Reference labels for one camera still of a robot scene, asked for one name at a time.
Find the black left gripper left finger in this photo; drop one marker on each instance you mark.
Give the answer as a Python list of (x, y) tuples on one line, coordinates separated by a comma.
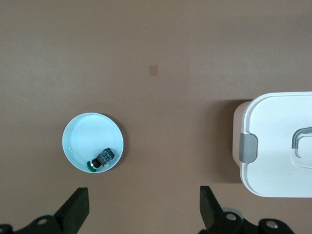
[(73, 209)]

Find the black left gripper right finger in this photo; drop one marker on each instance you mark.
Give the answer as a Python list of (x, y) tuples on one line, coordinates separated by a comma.
[(212, 212)]

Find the light blue round plate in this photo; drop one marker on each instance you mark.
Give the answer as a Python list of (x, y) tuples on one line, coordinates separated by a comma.
[(85, 136)]

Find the tan tape patch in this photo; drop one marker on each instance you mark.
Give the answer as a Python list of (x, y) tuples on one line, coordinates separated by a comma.
[(153, 70)]

